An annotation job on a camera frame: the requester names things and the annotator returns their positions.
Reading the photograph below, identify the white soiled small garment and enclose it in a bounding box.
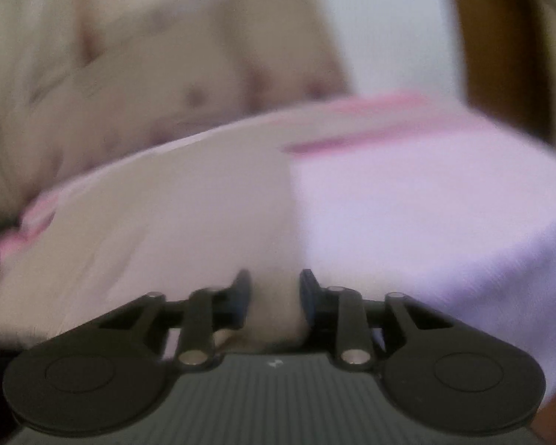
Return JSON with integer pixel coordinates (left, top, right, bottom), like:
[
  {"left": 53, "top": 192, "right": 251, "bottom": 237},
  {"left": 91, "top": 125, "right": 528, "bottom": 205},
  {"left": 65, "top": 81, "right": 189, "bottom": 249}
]
[{"left": 0, "top": 146, "right": 303, "bottom": 349}]

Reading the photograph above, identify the pink checkered bed sheet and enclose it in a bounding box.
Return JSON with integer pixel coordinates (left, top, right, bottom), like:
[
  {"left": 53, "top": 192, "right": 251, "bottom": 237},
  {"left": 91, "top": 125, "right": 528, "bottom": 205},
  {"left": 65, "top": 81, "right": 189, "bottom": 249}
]
[{"left": 0, "top": 91, "right": 556, "bottom": 427}]

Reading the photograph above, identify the beige leaf-print curtain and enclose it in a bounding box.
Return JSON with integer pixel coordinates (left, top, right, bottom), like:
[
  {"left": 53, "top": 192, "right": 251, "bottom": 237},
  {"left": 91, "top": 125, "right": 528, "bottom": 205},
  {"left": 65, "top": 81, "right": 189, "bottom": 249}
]
[{"left": 0, "top": 0, "right": 348, "bottom": 221}]

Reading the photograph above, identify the brown wooden door frame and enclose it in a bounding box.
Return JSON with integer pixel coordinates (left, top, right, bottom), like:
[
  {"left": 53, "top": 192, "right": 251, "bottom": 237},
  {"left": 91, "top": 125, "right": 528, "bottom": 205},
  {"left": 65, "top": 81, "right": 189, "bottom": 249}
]
[{"left": 454, "top": 0, "right": 556, "bottom": 147}]

